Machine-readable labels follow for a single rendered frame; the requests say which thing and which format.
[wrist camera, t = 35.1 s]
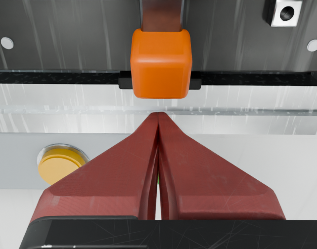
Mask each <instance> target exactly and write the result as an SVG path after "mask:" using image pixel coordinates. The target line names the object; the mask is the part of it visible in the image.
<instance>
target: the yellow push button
mask: <svg viewBox="0 0 317 249"><path fill-rule="evenodd" d="M84 164H85V161H84V160H83V158H82V157H81V156H80V155H78V154H77V153H75V152H73V151H71V150H68V149H60V148H59V149H52V150H49V151H48V152H46V153H45V154H44V155H43V157H42V159H41V161H40V163H39V166H38V171H39V174H40V176H41V178H42V179H43V180H44V181H45V182H47V183H48V184H50V185H52V184H54V183H56V182H57V181H59V180H61V179H62V178H64V177H65V176H67V175H68V174H70V173H72V172H73V171H75V170H76V169H78V168H79V167H81V166H83V165H84Z"/></svg>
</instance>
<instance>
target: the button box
mask: <svg viewBox="0 0 317 249"><path fill-rule="evenodd" d="M131 134H132V133H31V132H0V189H36V190H45V189H46V188H48V187H49V186H51V185H50V184H48V183H47V182H45V181H44V180H43V179H42V178H41V176H40V174H39V171H38V166H39V163H40V161H41V159H42V157H43V155H44V154H45V153H46V152H48V151H49V150H52V149H59V148H60V149H68V150H71V151H73V152H75V153H77V154H78V155H80V156H81V157H82V158H83V160H84V161H85V163H87V162H89V161H90V160H92V159H94V158H95V157H97V156H98V155H100V154H101V153H103V152H105V151H106V150H108V149H109V148H111V147H112V146H114V145H116V144H117V143H119V142H120V141H122V140H123V139H125V138H127V137H128V136H130V135H131Z"/></svg>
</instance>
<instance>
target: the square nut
mask: <svg viewBox="0 0 317 249"><path fill-rule="evenodd" d="M302 4H303V0H271V2H270V7H269V12H268V17H267V23H268V24H269V25H270V26H271V27H296V26H297V23H298V19H299V15H300V11H301V7H302ZM286 6H288V12H287V13H286V14H285V15H284V16H281V17H280V16H279V14H280V12H281V10H282V9H283V8H284V7H286Z"/></svg>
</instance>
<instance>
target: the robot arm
mask: <svg viewBox="0 0 317 249"><path fill-rule="evenodd" d="M158 177H159V193H160V209H161V220H155V217H156V202H157V185H158ZM19 249H317V220H286V217H285V215H284V213H283V210H282V208H281V205H280V203H279V200H278V198H277V196H276V194H275V192H274V190H273V189H271V188H270V187H269V186H267V185H265V184H264V183H262V182H260V181H259V180H257V179H256V178H254V177H252V176H251V175H249V174H248V173H246V172H245V171H243V170H241V169H240V168H238V167H237V166H235V165H233V164H232V163H230V162H229V161H227V160H226V159H224V158H222V157H221V156H219V155H218V154H216V153H214V152H213V151H211V150H210V149H208V148H207V147H205V146H203V145H202V144H200V143H199V142H197V141H196V140H194V139H192V138H191V137H189V136H188V135H186V134H185V133H184V132H183V131H182V130H181V129H180V128H179V127H178V126H177V125H176V123H175V122H174V121H173V120H172V119H171V118H170V117H169V116H168V114H167V113H165V112H152V113H150V114H149V115H148V117H147V118H146V119H145V120H144V121H143V122H142V123H141V124H140V126H139V127H138V128H137V129H136V130H135V131H134V132H133V133H132V134H131V135H130V136H128V137H127V138H125V139H123V140H122V141H120V142H119V143H117V144H116V145H114V146H112V147H111V148H109V149H108V150H106V151H105V152H103V153H101V154H100V155H98V156H97V157H95V158H94V159H92V160H90V161H89V162H87V163H86V164H84V165H83V166H81V167H79V168H78V169H76V170H75V171H73V172H72V173H70V174H68V175H67V176H65V177H64V178H62V179H61V180H59V181H57V182H56V183H54V184H52V185H51V186H49V187H48V188H46V189H45V190H44V191H43V193H42V194H41V196H40V198H39V200H38V203H37V205H36V208H35V210H34V213H33V215H32V217H31V220H30V222H29V225H28V227H27V230H26V232H25V235H24V237H23V239H22V242H21V244H20V247H19Z"/></svg>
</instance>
